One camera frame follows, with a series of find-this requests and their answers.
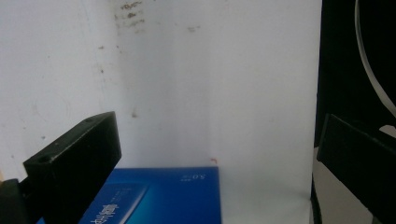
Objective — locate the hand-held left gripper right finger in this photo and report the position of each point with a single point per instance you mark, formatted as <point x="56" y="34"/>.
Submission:
<point x="364" y="168"/>

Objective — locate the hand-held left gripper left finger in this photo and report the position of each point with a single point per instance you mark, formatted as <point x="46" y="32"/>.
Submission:
<point x="74" y="161"/>

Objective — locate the blue cardboard box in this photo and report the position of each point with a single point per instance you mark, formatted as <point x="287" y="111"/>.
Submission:
<point x="174" y="199"/>

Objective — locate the white table mat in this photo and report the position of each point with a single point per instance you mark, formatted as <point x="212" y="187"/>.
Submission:
<point x="218" y="93"/>

